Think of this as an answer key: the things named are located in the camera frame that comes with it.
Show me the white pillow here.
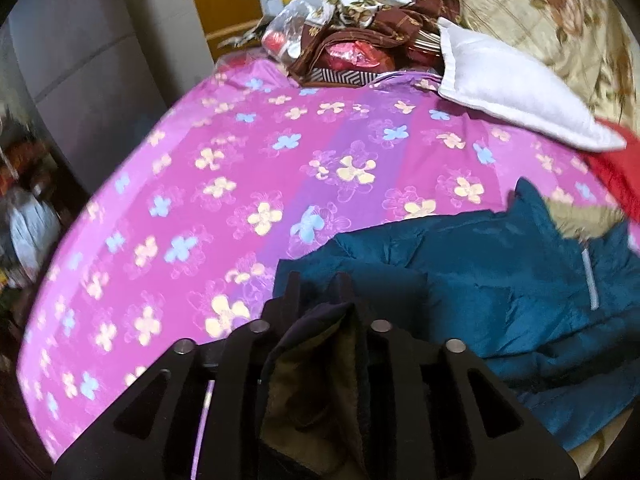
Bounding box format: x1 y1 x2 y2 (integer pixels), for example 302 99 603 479
437 16 627 151

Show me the pink floral bedsheet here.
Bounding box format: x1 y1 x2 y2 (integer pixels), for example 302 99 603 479
15 57 626 463

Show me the white plastic bag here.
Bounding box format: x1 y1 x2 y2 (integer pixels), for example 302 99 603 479
9 192 63 286

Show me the brown floral blanket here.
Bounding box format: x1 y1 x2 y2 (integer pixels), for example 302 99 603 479
290 0 463 86

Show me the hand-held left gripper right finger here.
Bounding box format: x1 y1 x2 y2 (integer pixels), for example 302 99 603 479
327 271 581 480

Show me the pile of colourful clothes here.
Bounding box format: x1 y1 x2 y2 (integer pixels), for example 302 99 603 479
0 120 66 321

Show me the red cloth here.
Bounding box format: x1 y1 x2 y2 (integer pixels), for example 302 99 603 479
582 119 640 213

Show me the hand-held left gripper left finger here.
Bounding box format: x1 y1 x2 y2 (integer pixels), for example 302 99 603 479
52 271 302 480

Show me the orange wooden door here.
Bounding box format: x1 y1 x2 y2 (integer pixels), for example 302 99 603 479
182 0 268 61

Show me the teal quilted jacket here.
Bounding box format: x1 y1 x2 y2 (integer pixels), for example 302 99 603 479
256 177 640 480

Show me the grey wardrobe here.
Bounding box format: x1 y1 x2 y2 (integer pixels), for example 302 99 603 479
0 0 173 221

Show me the cream floral quilt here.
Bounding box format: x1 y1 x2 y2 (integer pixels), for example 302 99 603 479
450 0 640 133

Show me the red shiny package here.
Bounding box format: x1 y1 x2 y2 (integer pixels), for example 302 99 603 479
322 41 398 75

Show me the striped box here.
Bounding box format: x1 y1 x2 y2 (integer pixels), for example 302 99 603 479
304 69 383 88

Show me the clear plastic bag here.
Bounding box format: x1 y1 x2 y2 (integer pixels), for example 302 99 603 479
261 0 333 63

